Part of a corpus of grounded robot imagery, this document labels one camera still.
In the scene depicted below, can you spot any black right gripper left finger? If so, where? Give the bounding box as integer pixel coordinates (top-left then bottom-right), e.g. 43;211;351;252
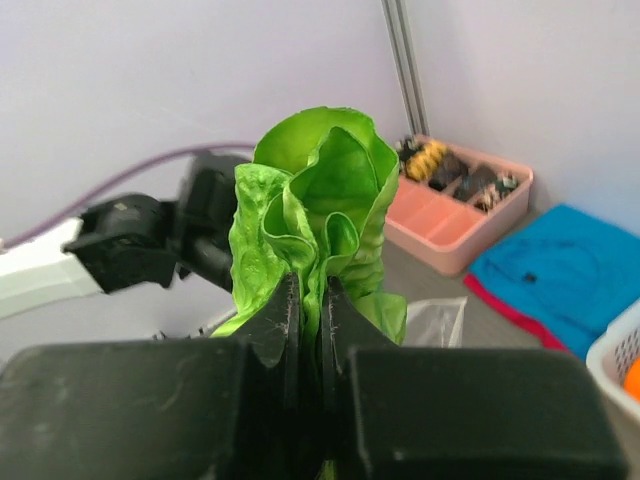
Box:
1;274;303;479

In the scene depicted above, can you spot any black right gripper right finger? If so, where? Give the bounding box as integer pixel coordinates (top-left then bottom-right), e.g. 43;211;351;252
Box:
319;278;629;479

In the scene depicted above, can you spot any clear zip top bag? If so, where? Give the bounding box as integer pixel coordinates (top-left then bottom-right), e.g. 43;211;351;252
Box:
402;297;468;348

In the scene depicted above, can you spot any green lettuce leaf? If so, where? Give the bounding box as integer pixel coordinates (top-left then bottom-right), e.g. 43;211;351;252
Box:
215;106;407;344

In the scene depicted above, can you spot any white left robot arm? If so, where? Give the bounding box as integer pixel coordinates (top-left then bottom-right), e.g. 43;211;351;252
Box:
1;151;246;318

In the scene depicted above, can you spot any magenta folded cloth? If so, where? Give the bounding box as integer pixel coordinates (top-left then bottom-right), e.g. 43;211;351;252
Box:
463;273;568;352

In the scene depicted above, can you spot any pink divided storage box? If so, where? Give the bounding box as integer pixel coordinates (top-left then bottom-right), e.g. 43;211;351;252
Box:
385;144;534;276

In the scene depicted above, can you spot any white plastic basket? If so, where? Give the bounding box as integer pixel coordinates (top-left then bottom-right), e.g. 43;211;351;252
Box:
586;300;639;424

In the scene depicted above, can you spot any blue folded cloth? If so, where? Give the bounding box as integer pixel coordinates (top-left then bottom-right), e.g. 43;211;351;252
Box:
468;205;639;359

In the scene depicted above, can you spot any pink floral roll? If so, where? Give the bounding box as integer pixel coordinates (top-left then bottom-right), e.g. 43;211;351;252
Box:
474;172;520;213

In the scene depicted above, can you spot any orange fruit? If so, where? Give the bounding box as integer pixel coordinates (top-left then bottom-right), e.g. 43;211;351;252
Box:
623;358;640;402

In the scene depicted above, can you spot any black roll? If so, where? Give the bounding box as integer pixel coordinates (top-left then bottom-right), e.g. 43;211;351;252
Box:
453;165;497;202

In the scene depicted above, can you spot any yellow striped roll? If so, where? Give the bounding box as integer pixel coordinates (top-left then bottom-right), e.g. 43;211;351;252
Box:
404;140;449;182

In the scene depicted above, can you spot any dark brown roll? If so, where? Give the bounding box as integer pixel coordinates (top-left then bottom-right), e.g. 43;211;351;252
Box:
428;152;469;191

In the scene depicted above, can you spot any dark floral sushi roll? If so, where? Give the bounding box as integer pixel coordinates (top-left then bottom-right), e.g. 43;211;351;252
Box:
395;136;424;163

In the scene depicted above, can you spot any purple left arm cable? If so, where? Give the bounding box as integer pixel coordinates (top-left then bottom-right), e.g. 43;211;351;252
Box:
0;143;257;251

